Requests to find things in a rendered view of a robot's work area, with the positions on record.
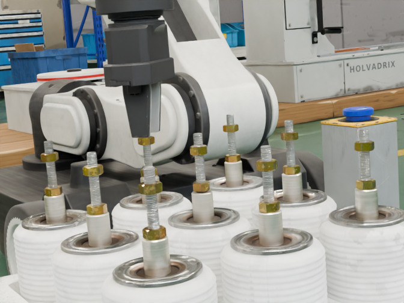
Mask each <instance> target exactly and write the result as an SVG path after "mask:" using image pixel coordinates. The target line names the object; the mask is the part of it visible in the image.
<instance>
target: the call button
mask: <svg viewBox="0 0 404 303"><path fill-rule="evenodd" d="M372 114H374V109H373V108H372V107H370V106H354V107H348V108H345V109H343V115H344V116H346V120H348V121H362V120H369V119H371V115H372Z"/></svg>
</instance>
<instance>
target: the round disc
mask: <svg viewBox="0 0 404 303"><path fill-rule="evenodd" d="M103 78H105V77H104V70H103V68H101V69H68V70H66V71H60V72H49V73H41V74H38V75H37V82H38V83H42V84H43V83H45V82H47V81H51V80H56V79H74V80H82V81H90V82H98V79H103Z"/></svg>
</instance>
